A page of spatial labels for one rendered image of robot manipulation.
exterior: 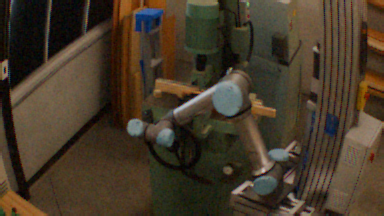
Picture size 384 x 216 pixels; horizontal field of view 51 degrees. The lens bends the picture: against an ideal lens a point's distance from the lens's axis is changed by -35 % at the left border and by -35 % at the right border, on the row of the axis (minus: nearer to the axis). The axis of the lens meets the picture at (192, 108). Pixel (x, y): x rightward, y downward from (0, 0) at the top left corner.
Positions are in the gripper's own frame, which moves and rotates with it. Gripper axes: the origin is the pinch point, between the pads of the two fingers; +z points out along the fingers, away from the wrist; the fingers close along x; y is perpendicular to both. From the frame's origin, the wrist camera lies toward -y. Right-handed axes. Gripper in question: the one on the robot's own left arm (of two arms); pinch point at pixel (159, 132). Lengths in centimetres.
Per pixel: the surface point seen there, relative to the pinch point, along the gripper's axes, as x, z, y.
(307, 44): 93, 243, -90
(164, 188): -23, 56, 23
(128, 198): -65, 92, 23
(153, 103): -8.4, 28.4, -20.9
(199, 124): 15.1, 17.1, -1.8
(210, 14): 38, 4, -52
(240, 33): 46, 32, -46
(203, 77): 20.4, 26.7, -25.8
